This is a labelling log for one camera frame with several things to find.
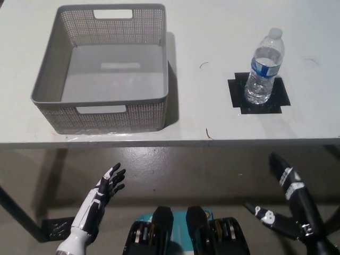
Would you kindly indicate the black teal robot body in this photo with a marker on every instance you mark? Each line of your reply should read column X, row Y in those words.
column 196, row 231

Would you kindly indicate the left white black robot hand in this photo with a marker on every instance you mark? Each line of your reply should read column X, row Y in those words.
column 91, row 204

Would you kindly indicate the black metal table leg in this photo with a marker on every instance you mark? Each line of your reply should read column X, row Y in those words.
column 21, row 212

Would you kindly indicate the grey perforated plastic basket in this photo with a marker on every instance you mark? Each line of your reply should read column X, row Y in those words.
column 111, row 66

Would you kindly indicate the clear water bottle blue label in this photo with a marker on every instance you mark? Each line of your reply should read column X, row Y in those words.
column 261, row 79

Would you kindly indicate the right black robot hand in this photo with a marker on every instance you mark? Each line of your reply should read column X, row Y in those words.
column 305, row 207

